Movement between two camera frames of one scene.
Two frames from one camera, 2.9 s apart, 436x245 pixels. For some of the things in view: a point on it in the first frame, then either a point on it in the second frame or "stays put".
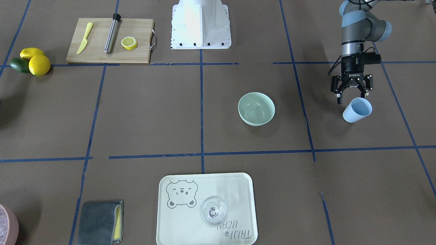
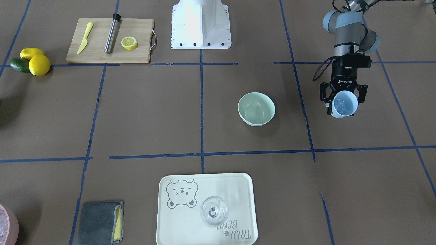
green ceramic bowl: (256, 109) stays put
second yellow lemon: (27, 53) stays put
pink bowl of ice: (9, 227) stays put
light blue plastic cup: (359, 108) to (345, 104)
